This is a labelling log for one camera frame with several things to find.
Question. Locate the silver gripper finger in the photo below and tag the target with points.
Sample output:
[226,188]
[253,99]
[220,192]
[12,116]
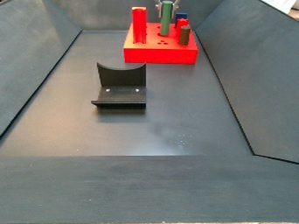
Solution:
[157,6]

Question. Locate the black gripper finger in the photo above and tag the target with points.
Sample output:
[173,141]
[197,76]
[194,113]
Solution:
[174,5]

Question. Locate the green cylinder peg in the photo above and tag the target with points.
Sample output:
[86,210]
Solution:
[166,5]

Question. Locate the red shape sorting board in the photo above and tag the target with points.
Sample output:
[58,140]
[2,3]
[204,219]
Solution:
[160,49]

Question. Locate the blue rounded peg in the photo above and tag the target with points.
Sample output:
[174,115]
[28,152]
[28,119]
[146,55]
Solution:
[178,15]

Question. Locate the tall red arch block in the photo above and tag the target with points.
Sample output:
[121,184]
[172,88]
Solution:
[138,19]

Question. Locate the red star peg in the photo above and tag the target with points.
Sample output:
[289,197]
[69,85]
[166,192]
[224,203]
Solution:
[180,22]

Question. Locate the dark brown hexagonal peg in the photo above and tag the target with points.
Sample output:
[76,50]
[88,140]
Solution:
[184,35]

